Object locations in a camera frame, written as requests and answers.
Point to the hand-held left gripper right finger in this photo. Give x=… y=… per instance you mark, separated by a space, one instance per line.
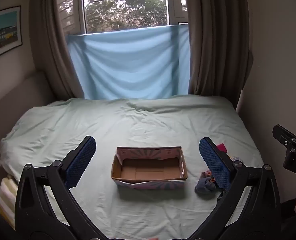
x=215 y=165

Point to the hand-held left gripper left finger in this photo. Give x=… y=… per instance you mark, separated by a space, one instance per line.
x=80 y=163

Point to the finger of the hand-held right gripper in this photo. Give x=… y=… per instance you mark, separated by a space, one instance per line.
x=284 y=134

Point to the pink sock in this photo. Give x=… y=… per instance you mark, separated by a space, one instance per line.
x=206 y=173

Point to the pink zip pouch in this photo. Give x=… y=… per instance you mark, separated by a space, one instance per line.
x=221 y=147

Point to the blue grey sock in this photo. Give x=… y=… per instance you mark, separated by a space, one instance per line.
x=205 y=184

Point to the dark sock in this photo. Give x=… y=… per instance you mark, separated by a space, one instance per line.
x=222 y=195

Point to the patterned cardboard box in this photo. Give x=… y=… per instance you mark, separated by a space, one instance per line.
x=148 y=172

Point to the bed with pale green sheet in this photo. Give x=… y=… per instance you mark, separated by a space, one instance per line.
x=138 y=125

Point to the striped folded towels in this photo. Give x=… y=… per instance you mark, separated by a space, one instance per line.
x=7 y=200

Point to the light blue hanging cloth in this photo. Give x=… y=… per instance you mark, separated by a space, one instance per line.
x=130 y=65

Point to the brown curtain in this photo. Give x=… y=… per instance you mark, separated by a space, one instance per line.
x=50 y=42
x=213 y=37

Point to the white framed window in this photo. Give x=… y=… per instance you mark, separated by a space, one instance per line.
x=125 y=3

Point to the framed wall picture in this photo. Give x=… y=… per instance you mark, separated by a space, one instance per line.
x=3 y=33

